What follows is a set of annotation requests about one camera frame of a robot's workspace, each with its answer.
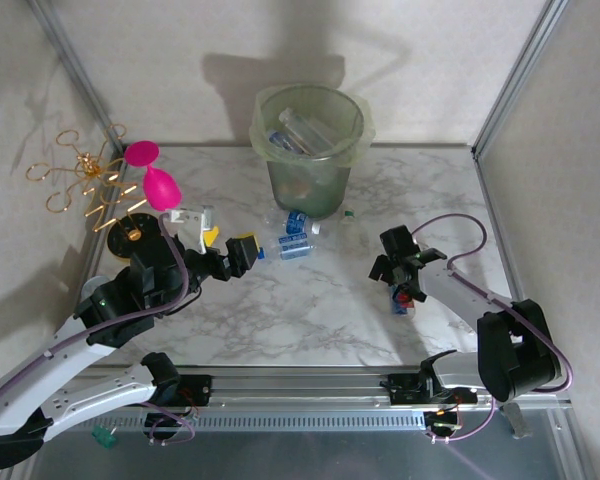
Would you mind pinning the blue label bottle white cap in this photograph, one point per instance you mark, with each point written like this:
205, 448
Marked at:
297, 221

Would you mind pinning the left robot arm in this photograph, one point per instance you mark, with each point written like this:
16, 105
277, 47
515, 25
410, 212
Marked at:
30, 400

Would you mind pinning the red-blue label bottle blue cap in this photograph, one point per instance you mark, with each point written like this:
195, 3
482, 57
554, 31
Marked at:
400, 306

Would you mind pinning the green translucent bin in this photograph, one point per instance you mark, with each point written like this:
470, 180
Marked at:
305, 190

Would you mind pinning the small green clip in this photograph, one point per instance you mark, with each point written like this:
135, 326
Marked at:
106, 440

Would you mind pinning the pink plastic goblet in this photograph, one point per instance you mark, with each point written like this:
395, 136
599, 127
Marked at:
155, 185

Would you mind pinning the grey metal base plate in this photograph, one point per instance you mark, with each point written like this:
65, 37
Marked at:
300, 460

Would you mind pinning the aluminium frame post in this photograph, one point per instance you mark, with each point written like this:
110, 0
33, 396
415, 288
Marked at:
521, 70
77, 70

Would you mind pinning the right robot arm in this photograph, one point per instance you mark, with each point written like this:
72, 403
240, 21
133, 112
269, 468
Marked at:
460, 290

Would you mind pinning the large clear plastic bottle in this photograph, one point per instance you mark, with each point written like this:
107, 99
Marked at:
305, 131

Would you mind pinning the aluminium table edge rail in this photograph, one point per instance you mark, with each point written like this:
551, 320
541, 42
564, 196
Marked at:
96, 262

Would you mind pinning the blue-white label bottle blue cap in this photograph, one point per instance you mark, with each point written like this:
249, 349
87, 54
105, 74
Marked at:
292, 248

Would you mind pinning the clear bottle green cap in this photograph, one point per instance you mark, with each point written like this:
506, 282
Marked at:
354, 237

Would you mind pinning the grey metal foot bracket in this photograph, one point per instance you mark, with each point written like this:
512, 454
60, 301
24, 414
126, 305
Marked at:
515, 422

